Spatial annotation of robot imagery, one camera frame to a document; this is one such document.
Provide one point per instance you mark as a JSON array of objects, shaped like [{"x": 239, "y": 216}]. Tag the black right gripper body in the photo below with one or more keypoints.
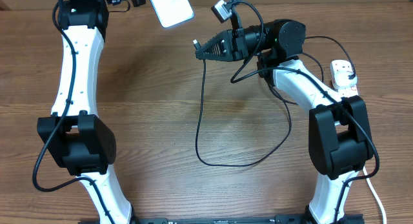
[{"x": 241, "y": 46}]

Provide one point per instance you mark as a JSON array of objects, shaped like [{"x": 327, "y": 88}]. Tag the blue Galaxy smartphone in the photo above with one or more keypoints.
[{"x": 172, "y": 12}]

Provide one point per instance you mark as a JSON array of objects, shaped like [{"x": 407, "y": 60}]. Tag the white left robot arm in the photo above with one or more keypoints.
[{"x": 73, "y": 133}]

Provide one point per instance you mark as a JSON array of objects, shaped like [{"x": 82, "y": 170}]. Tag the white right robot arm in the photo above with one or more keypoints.
[{"x": 339, "y": 136}]

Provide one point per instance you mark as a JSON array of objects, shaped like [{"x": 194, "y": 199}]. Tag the white charger adapter plug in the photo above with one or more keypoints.
[{"x": 341, "y": 80}]

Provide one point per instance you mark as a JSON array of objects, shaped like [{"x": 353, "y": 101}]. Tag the white power strip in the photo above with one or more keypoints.
[{"x": 341, "y": 70}]

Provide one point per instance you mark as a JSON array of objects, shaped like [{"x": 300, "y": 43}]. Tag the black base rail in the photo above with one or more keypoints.
[{"x": 222, "y": 220}]

